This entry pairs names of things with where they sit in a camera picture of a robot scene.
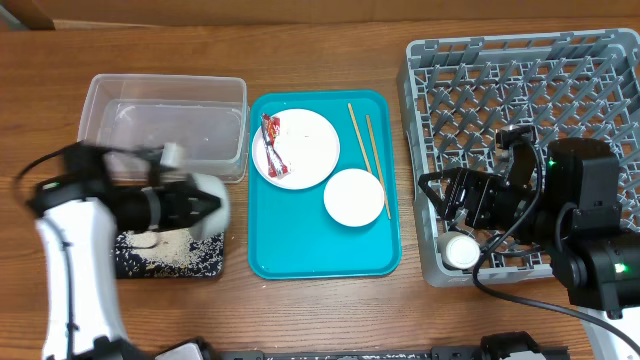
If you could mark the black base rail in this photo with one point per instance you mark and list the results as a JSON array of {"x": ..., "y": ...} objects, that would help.
[{"x": 510, "y": 345}]

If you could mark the grey dishwasher rack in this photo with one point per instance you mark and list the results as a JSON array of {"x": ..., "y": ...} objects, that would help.
[{"x": 456, "y": 94}]

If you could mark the pile of rice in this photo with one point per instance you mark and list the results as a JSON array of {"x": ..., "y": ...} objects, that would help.
[{"x": 165, "y": 252}]

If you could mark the large white plate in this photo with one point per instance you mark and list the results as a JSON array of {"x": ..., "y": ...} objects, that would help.
[{"x": 308, "y": 145}]

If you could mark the grey bowl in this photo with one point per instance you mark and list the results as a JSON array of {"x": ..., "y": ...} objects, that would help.
[{"x": 217, "y": 222}]

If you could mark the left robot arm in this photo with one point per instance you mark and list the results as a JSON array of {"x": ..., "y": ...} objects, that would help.
[{"x": 79, "y": 215}]

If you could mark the red snack wrapper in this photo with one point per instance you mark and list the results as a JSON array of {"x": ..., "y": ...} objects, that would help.
[{"x": 270, "y": 129}]

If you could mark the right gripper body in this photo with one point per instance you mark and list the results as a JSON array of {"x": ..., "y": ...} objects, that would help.
[{"x": 494, "y": 205}]

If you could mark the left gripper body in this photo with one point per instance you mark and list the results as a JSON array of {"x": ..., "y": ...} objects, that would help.
[{"x": 172, "y": 211}]

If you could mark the black tray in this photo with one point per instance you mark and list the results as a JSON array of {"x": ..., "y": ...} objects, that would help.
[{"x": 170, "y": 260}]

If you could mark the wooden chopstick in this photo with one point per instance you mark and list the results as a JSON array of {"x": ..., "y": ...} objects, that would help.
[
  {"x": 359, "y": 138},
  {"x": 378, "y": 164}
]

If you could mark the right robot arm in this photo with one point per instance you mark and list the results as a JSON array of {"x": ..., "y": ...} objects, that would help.
[{"x": 566, "y": 203}]

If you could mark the clear plastic bin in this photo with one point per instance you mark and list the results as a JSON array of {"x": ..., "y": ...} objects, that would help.
[{"x": 206, "y": 116}]

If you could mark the small white cup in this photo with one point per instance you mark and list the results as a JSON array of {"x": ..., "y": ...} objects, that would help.
[{"x": 458, "y": 251}]

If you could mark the teal serving tray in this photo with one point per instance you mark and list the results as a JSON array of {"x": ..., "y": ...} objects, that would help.
[{"x": 290, "y": 233}]

